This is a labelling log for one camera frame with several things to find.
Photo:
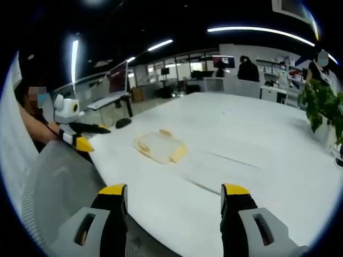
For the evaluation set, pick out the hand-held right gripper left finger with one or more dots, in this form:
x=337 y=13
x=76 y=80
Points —
x=80 y=241

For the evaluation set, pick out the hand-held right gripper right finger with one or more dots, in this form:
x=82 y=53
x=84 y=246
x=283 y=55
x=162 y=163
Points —
x=268 y=241

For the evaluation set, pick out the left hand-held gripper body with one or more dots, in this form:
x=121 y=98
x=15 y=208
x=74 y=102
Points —
x=65 y=112

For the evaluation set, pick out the cream plastic buckle part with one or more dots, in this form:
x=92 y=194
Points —
x=165 y=132
x=143 y=147
x=179 y=154

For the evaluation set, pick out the white standing desk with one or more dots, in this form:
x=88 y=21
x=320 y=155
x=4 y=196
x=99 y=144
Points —
x=105 y=103

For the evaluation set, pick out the black computer mouse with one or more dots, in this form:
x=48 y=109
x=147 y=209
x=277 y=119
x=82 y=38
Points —
x=123 y=123

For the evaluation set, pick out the large computer monitor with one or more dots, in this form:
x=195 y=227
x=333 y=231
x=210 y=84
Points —
x=118 y=79

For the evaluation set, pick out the cardboard box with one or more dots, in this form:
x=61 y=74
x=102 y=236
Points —
x=137 y=95

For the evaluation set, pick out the clear plastic tray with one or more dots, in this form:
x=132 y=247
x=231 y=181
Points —
x=160 y=147

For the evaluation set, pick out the white plant pot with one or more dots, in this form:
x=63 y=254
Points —
x=325 y=131

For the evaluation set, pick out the green potted plant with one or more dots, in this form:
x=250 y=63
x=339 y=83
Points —
x=321 y=104

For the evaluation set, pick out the white partition cabinet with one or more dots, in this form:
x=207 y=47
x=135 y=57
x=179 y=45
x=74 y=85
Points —
x=238 y=88

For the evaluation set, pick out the long ceiling light strip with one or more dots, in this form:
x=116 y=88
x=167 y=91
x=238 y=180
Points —
x=257 y=30

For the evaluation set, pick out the wall screen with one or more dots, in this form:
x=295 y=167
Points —
x=227 y=60

